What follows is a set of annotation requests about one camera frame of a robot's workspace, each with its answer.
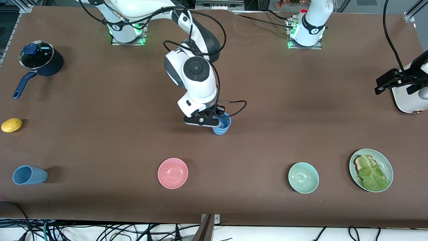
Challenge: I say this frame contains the white countertop appliance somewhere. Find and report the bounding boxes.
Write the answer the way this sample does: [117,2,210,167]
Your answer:
[391,65,428,114]

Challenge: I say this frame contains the aluminium corner extrusion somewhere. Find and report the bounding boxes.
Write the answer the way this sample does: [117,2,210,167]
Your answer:
[403,0,428,23]

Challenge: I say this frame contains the pink bowl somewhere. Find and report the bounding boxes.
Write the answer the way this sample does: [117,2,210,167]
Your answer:
[157,158,189,189]

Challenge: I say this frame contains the green plate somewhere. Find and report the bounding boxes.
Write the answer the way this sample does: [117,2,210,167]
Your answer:
[349,149,394,192]

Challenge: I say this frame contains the toast slice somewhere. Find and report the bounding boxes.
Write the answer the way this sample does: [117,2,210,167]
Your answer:
[354,155,388,183]

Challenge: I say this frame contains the green lettuce leaf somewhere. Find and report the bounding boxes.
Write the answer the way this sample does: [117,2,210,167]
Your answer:
[358,155,390,192]

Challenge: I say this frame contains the mint green bowl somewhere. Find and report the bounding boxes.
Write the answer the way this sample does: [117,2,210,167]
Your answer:
[288,162,319,194]

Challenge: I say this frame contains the dark angled bar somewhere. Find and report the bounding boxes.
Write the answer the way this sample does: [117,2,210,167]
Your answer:
[192,214,215,241]

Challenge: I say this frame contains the dark blue saucepan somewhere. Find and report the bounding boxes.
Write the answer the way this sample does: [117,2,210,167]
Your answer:
[13,47,64,99]

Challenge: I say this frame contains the yellow lemon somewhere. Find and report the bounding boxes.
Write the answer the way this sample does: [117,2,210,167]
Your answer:
[1,118,23,133]

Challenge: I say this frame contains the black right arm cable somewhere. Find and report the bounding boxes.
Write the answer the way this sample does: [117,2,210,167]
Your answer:
[77,0,248,117]

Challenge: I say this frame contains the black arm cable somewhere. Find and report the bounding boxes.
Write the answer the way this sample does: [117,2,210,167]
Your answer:
[382,0,415,82]
[77,0,248,117]

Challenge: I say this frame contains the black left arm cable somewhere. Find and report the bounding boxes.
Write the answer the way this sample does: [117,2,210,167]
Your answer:
[382,0,415,82]

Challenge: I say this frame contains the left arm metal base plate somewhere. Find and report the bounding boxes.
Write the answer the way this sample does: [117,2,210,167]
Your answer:
[287,18,323,50]

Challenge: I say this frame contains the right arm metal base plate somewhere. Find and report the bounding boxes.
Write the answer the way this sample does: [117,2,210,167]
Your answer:
[111,25,147,46]

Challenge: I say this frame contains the black base cable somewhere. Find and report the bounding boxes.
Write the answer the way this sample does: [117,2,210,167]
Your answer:
[233,13,292,29]
[266,9,295,21]

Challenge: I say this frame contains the aluminium frame rail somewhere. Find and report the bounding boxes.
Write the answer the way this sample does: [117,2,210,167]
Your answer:
[195,0,245,10]

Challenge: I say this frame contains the tangled black floor cables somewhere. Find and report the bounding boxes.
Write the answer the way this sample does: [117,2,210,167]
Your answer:
[0,219,201,241]

